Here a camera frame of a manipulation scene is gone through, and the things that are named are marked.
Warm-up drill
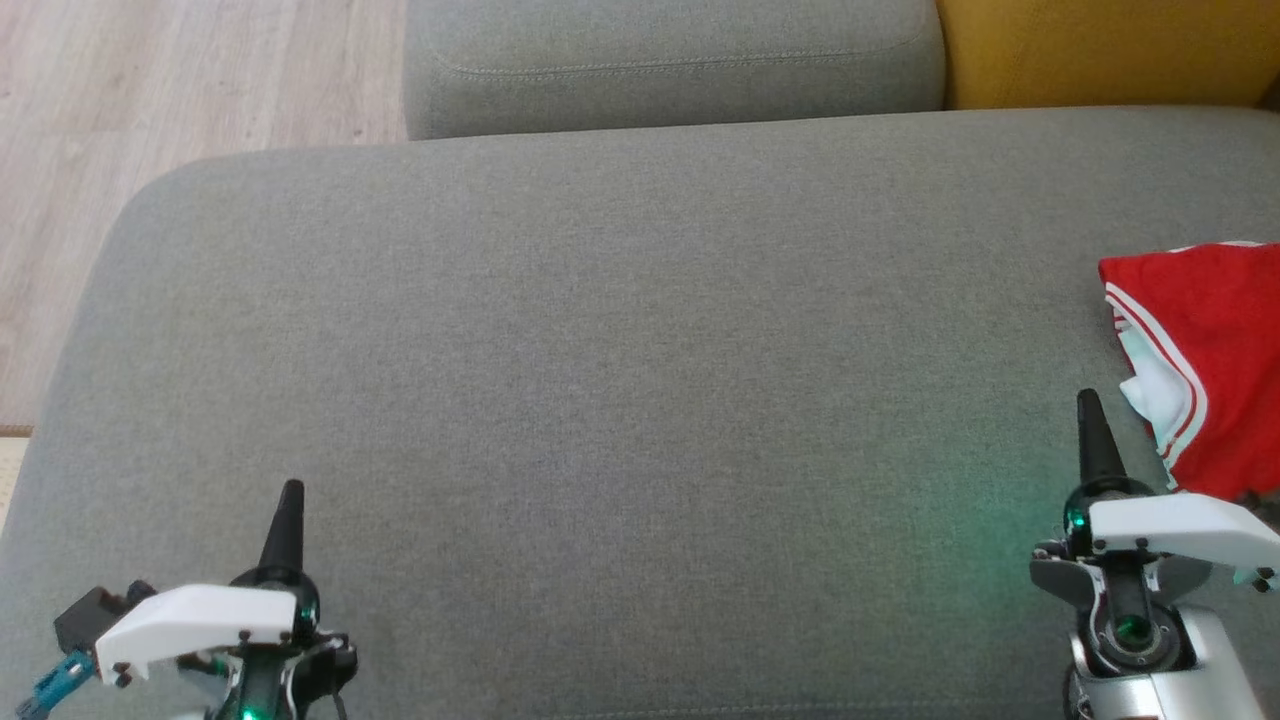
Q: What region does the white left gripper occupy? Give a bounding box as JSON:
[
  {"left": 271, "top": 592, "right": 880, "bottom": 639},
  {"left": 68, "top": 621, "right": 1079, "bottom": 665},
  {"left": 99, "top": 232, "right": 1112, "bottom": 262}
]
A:
[{"left": 95, "top": 480, "right": 359, "bottom": 720}]

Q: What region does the yellow sofa cushion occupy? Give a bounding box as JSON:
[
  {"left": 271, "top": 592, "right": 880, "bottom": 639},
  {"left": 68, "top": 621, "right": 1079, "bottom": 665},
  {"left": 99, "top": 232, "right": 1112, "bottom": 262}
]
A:
[{"left": 935, "top": 0, "right": 1280, "bottom": 111}]

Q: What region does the red Bulls 23 jersey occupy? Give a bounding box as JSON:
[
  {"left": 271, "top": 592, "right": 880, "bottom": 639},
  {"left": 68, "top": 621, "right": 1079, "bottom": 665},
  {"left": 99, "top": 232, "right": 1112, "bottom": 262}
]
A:
[{"left": 1098, "top": 243, "right": 1280, "bottom": 501}]

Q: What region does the grey sofa back cushion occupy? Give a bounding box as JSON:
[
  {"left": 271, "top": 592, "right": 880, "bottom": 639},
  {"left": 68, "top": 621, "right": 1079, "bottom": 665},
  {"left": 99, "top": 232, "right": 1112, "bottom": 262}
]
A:
[{"left": 402, "top": 0, "right": 947, "bottom": 141}]

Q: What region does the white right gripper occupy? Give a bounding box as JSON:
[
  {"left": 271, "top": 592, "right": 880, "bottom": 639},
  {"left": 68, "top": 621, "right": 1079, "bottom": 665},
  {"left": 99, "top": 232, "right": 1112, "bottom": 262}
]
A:
[{"left": 1030, "top": 388, "right": 1280, "bottom": 677}]

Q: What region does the grey sofa seat cushion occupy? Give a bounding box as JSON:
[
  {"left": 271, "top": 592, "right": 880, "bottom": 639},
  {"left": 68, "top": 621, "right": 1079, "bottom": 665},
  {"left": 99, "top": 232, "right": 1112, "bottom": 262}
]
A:
[{"left": 0, "top": 105, "right": 1280, "bottom": 720}]

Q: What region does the black cable teal plug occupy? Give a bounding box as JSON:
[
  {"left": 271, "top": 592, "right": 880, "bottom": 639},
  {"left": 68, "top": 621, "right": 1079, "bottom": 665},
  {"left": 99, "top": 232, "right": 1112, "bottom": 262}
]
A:
[{"left": 15, "top": 648, "right": 98, "bottom": 720}]

